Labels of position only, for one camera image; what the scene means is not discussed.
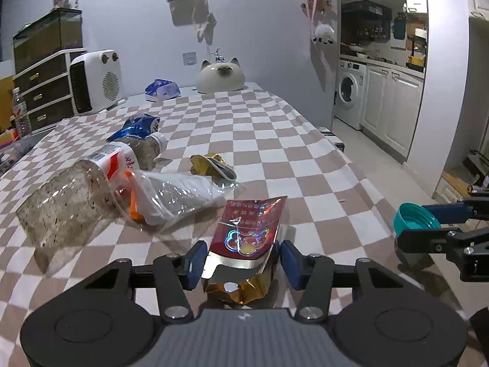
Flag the wall socket plate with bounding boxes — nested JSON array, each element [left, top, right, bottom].
[[182, 51, 197, 66]]

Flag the blue tissue pack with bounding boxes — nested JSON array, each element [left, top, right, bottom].
[[144, 79, 181, 102]]

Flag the water bottle red label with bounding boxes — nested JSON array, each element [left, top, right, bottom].
[[13, 87, 31, 138]]

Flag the cat shaped ceramic dish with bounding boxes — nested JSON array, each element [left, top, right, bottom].
[[196, 58, 245, 94]]

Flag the glass fish tank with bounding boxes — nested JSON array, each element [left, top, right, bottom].
[[13, 8, 83, 74]]

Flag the black kitchen shelf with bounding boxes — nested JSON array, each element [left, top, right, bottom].
[[341, 0, 392, 44]]

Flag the checkered tablecloth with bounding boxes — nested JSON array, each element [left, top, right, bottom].
[[0, 86, 471, 367]]

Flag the gold wrapper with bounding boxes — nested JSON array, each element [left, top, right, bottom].
[[190, 153, 237, 181]]

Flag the crushed blue snack bag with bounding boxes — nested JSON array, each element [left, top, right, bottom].
[[106, 113, 160, 143]]

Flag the dark drawer cabinet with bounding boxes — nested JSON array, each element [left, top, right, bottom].
[[13, 48, 86, 133]]

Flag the teal plastic lid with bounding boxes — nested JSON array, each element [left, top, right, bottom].
[[393, 202, 441, 236]]

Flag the white washing machine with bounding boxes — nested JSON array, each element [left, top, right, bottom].
[[334, 59, 368, 131]]

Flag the white kitchen cabinets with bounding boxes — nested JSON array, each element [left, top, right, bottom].
[[361, 65, 424, 158]]

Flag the wall organizer pocket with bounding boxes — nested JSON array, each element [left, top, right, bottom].
[[166, 0, 209, 27]]

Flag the red cigarette carton box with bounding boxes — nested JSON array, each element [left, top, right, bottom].
[[201, 195, 288, 306]]

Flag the clear plastic bottle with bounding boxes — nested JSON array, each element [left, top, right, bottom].
[[16, 132, 167, 251]]

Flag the white plush wall toy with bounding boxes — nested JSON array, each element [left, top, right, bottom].
[[312, 23, 336, 45]]

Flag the white space heater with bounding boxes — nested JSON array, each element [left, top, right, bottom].
[[70, 50, 125, 115]]

